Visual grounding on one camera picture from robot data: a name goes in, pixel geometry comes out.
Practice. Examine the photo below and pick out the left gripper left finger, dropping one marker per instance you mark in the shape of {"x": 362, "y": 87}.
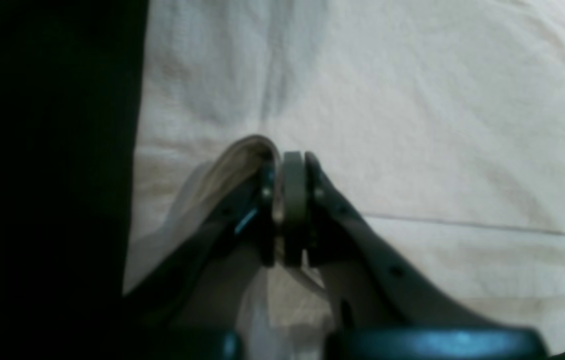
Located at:
{"x": 201, "y": 282}

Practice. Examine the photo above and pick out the black table cloth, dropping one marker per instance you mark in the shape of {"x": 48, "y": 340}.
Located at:
{"x": 70, "y": 94}

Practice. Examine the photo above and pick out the pink T-shirt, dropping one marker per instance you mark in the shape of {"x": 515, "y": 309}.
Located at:
{"x": 442, "y": 121}

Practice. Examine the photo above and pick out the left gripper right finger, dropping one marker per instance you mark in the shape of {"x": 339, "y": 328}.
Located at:
{"x": 369, "y": 284}

